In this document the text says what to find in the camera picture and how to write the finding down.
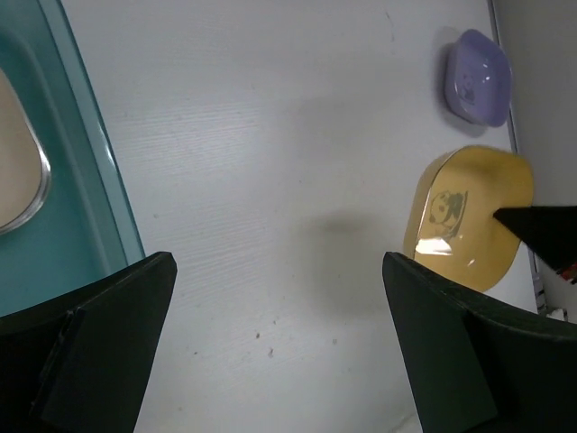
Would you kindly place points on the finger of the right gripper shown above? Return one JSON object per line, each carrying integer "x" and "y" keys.
{"x": 549, "y": 232}

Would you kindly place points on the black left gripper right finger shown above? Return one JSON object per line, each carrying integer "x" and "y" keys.
{"x": 475, "y": 363}

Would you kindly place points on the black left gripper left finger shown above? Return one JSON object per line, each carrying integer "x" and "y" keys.
{"x": 81, "y": 362}

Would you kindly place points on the small yellow panda plate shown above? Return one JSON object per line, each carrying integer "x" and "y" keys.
{"x": 451, "y": 228}

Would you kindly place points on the purple panda plate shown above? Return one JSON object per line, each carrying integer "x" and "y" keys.
{"x": 478, "y": 80}

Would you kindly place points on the cream panda plate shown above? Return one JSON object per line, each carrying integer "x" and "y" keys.
{"x": 25, "y": 167}

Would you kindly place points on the teal plastic bin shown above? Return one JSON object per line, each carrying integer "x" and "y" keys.
{"x": 85, "y": 229}

